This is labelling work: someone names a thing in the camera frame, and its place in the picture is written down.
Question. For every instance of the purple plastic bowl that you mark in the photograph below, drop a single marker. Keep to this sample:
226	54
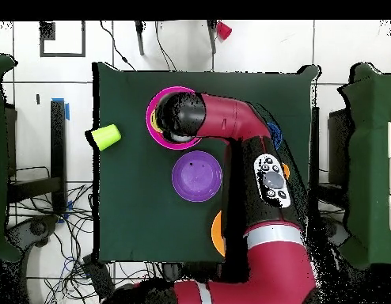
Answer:
197	180

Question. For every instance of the yellow plastic cup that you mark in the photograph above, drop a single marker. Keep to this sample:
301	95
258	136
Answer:
155	123

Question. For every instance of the large pink plastic bowl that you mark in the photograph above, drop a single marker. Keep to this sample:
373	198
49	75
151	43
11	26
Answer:
150	126

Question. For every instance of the large orange plastic bowl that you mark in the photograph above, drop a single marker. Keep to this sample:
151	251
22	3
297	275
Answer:
217	234

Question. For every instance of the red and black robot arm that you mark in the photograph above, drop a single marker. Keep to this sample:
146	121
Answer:
239	120

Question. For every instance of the dark green table cloth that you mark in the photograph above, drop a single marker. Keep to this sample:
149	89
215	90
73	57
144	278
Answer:
135	221

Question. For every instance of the small blue plastic bowl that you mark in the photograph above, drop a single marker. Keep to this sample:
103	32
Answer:
276	134

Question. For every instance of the orange plastic cup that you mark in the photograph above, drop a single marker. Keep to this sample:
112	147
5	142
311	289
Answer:
286	171

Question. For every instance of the lime green plastic cup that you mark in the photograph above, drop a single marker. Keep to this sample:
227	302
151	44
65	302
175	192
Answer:
105	136

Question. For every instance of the black metal stand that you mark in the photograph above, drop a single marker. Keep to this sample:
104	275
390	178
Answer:
57	142
315	142

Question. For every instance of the black tripod leg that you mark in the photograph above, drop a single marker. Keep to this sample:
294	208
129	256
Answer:
212	38
139	38

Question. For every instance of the red plastic cup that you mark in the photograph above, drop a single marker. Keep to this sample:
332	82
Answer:
224	31

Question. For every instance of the blue tape strip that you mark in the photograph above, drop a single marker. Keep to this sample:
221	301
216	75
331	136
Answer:
67	110

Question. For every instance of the black power strip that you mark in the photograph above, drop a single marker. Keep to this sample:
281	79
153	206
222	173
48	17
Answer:
99	278

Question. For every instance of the black square floor frame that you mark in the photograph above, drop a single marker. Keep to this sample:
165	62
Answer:
62	55

